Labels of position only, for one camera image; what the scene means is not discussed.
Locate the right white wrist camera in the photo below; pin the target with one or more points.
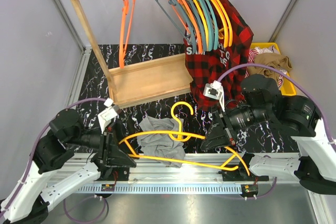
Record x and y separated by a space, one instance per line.
215 91

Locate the orange hanger with tan top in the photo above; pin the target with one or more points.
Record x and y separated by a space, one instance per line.
128 5

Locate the yellow hanger with grey top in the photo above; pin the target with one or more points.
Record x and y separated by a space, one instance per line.
180 136

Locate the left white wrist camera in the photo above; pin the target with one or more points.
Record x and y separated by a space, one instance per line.
110 112

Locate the yellow plastic bin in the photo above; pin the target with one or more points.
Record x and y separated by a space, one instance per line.
287 87

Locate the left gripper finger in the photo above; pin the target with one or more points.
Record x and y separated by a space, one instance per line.
119 131
117 158

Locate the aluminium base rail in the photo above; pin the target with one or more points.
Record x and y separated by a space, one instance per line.
151 177

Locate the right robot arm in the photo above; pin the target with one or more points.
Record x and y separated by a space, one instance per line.
296 117

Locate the orange hanger with pink top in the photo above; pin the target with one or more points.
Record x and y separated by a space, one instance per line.
194 26

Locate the grey tank top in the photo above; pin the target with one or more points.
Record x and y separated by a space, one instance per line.
160 145

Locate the wooden clothes rack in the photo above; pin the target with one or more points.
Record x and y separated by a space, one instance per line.
146 81

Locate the bunch of empty hangers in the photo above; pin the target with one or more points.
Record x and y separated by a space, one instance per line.
216 24

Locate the red white striped tank top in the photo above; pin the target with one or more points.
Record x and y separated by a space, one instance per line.
258 50

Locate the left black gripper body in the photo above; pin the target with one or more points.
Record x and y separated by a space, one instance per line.
96 141

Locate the tan tank top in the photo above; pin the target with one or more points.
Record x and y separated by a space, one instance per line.
273 60

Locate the red black plaid shirt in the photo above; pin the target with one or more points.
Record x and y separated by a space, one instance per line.
209 66

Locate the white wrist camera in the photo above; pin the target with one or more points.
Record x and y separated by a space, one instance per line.
110 112
215 91

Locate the black marble mat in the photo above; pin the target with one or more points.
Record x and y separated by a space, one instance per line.
93 84

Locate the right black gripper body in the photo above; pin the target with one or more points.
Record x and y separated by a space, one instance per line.
240 117

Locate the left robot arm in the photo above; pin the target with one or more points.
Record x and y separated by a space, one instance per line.
31 200

